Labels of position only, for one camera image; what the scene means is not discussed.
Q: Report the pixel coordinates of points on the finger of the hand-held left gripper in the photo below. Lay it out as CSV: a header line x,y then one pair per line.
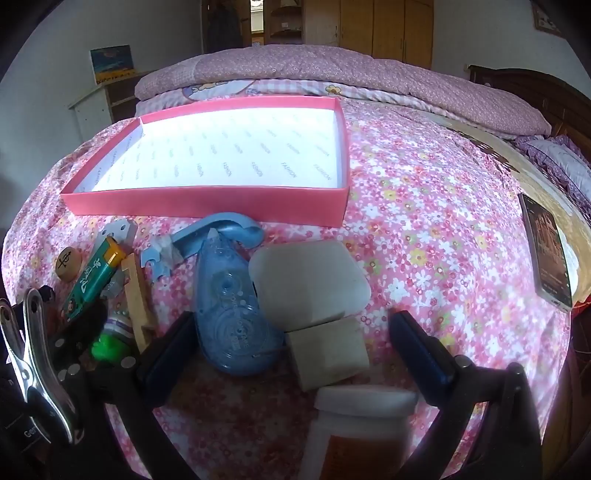
x,y
98,323
64,355

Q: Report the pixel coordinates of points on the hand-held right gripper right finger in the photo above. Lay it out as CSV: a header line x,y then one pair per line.
x,y
418,355

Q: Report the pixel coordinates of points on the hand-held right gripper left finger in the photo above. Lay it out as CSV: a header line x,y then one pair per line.
x,y
173,346

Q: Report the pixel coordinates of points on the green toy figure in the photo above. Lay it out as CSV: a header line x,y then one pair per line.
x,y
108,346

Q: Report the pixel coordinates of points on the green lighter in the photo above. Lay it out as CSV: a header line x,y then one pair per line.
x,y
94,277

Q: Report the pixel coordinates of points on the wooden notched stick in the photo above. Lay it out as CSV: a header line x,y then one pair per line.
x,y
136,295

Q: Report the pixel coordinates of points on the blue correction tape dispenser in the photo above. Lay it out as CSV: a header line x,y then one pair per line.
x,y
231,314

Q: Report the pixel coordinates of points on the white bottle with orange label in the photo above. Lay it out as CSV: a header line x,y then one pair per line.
x,y
364,401

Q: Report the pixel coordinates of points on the white charger adapter cube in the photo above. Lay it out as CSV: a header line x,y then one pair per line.
x,y
328,353

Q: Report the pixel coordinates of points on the grey perforated toy block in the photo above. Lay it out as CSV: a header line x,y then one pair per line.
x,y
119,229

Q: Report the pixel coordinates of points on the white earbuds case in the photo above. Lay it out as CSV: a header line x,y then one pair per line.
x,y
304,281

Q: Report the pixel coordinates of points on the pink cardboard box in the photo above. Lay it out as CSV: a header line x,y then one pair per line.
x,y
207,205

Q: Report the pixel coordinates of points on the metal spring clip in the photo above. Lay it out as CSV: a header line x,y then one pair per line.
x,y
41,383

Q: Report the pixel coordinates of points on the pink floral bedsheet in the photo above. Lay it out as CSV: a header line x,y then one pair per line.
x,y
415,207

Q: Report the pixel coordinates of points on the black smartphone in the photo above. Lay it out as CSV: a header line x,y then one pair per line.
x,y
547,249

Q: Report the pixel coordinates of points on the white bedside cabinet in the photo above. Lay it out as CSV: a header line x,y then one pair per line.
x,y
92,115

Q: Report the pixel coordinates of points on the beige sleeping mat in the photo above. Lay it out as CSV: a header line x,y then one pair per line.
x,y
531,175

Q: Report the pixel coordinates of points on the purple frilled pillow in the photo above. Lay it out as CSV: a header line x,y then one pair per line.
x,y
558,161

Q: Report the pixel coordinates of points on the blue and yellow painting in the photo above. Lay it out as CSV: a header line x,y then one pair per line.
x,y
111,62

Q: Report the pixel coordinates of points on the folded pink quilt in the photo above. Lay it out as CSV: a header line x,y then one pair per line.
x,y
369,69

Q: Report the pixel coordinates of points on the dark wooden headboard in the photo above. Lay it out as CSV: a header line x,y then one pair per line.
x,y
531,87

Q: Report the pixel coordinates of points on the dark hanging coat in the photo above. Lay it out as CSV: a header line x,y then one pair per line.
x,y
221,23

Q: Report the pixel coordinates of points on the wooden wardrobe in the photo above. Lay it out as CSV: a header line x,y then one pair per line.
x,y
369,27

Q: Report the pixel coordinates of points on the wooden corner shelf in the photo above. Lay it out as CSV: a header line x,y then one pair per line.
x,y
286,23

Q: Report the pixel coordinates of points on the framed wall picture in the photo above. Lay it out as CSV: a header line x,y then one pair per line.
x,y
547,21

